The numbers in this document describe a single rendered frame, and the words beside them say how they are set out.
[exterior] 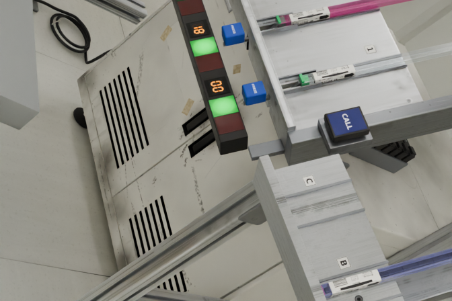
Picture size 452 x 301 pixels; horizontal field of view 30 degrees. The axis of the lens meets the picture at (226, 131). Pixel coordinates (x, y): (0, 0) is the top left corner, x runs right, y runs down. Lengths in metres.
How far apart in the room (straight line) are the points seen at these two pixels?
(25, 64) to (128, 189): 0.83
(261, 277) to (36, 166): 0.61
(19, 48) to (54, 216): 0.85
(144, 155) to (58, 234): 0.25
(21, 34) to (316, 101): 0.41
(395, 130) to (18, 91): 0.52
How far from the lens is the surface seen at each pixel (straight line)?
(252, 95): 1.17
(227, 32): 1.24
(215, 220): 1.22
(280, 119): 1.16
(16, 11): 1.08
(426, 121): 1.20
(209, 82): 1.21
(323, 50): 1.24
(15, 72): 1.00
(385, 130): 1.18
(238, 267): 1.56
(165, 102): 1.79
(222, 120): 1.17
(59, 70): 2.14
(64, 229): 1.84
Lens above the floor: 1.18
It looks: 27 degrees down
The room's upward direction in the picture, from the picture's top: 54 degrees clockwise
